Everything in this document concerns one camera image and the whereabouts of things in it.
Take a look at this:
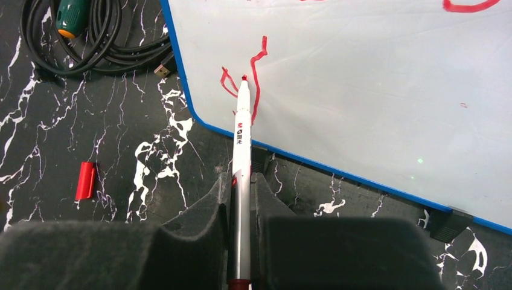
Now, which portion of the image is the green handled screwdriver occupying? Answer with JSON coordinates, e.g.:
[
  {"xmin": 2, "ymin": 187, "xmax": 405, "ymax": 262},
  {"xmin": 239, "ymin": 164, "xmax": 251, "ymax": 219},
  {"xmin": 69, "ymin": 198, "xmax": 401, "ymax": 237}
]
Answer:
[{"xmin": 56, "ymin": 0, "xmax": 91, "ymax": 39}]

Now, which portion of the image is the white red whiteboard marker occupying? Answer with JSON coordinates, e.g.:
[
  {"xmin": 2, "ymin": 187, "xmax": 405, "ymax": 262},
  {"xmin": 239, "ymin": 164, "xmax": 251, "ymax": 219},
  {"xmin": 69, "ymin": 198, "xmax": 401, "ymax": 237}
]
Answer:
[{"xmin": 227, "ymin": 75, "xmax": 252, "ymax": 289}]

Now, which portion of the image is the blue framed whiteboard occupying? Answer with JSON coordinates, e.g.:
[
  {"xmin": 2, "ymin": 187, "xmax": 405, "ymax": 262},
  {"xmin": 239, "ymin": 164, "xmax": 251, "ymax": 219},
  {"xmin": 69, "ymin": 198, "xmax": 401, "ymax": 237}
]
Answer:
[{"xmin": 161, "ymin": 1, "xmax": 511, "ymax": 233}]

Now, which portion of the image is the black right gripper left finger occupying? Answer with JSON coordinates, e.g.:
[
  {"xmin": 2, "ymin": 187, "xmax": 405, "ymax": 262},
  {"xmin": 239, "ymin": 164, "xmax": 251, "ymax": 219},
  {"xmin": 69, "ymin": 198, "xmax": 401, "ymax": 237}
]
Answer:
[{"xmin": 1, "ymin": 173, "xmax": 231, "ymax": 289}]

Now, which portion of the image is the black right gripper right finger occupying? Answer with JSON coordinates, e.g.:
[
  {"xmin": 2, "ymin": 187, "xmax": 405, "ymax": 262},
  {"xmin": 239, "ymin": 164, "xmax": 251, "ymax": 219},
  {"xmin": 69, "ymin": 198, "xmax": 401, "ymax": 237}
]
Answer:
[{"xmin": 251, "ymin": 173, "xmax": 443, "ymax": 289}]

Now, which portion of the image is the black coiled usb cable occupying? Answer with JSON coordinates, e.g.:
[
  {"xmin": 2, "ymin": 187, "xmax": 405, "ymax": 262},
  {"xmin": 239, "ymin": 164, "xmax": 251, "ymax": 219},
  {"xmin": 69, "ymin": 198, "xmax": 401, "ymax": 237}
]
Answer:
[{"xmin": 21, "ymin": 0, "xmax": 178, "ymax": 79}]

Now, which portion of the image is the red marker cap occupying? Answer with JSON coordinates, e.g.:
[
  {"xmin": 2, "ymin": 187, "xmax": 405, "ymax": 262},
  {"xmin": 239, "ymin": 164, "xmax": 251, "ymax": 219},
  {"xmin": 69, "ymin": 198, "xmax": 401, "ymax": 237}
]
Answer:
[{"xmin": 75, "ymin": 161, "xmax": 96, "ymax": 201}]

